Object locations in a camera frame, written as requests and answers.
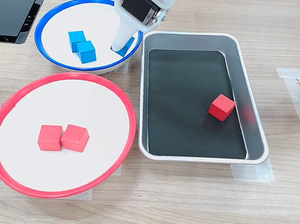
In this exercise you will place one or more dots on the blue cube block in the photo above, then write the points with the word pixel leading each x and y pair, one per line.
pixel 86 52
pixel 75 37
pixel 127 49

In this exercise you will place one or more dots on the red cube block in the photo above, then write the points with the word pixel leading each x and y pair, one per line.
pixel 221 107
pixel 49 138
pixel 74 137

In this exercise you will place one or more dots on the silver metal tray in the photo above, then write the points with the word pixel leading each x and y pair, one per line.
pixel 186 41

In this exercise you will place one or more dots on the black tray liner mat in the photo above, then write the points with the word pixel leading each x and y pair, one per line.
pixel 181 106

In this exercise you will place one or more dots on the clear tape strip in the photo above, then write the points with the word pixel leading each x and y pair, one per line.
pixel 87 194
pixel 251 174
pixel 125 67
pixel 119 170

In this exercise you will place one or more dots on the white dish blue rim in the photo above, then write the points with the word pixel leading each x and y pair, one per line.
pixel 56 14

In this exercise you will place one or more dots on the white dish red rim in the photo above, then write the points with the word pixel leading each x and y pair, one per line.
pixel 36 103

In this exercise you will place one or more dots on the black electronic device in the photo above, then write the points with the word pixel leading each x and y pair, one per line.
pixel 12 10

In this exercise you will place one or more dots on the wide translucent tape sheet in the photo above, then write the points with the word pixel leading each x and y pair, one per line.
pixel 293 74

